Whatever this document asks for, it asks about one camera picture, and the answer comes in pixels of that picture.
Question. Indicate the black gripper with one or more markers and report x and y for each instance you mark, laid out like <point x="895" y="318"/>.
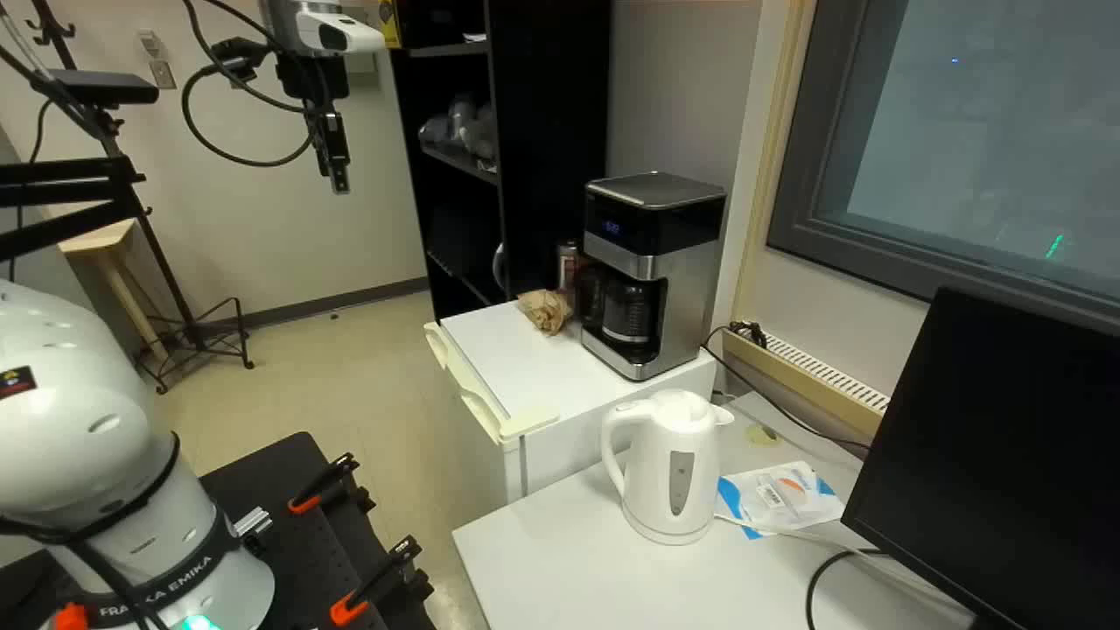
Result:
<point x="318" y="82"/>

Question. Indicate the white electric kettle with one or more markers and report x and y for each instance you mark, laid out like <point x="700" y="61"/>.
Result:
<point x="664" y="459"/>

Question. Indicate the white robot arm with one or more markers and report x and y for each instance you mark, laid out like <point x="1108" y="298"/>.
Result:
<point x="100" y="481"/>

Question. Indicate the black shelving unit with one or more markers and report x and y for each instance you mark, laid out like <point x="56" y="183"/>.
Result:
<point x="504" y="120"/>

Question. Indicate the wooden stool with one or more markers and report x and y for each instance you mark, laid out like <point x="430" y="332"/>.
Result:
<point x="105" y="255"/>

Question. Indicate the brown crumpled paper bag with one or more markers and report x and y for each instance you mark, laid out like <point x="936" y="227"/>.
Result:
<point x="548" y="309"/>

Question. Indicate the white mini fridge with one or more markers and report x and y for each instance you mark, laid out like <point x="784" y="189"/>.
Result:
<point x="525" y="406"/>

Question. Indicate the black silver coffee maker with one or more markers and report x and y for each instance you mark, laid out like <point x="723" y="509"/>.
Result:
<point x="651" y="259"/>

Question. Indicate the orange black clamp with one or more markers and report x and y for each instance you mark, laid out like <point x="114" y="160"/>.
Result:
<point x="328" y="487"/>
<point x="390" y="580"/>

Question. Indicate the blue white plastic packet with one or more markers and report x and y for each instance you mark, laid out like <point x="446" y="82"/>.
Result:
<point x="777" y="498"/>

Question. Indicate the grey framed window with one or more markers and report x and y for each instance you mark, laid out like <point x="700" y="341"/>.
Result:
<point x="959" y="146"/>

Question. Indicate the black computer monitor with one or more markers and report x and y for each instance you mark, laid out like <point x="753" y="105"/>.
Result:
<point x="994" y="472"/>

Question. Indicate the black camera tripod stand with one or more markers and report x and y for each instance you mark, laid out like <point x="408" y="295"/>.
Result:
<point x="100" y="189"/>

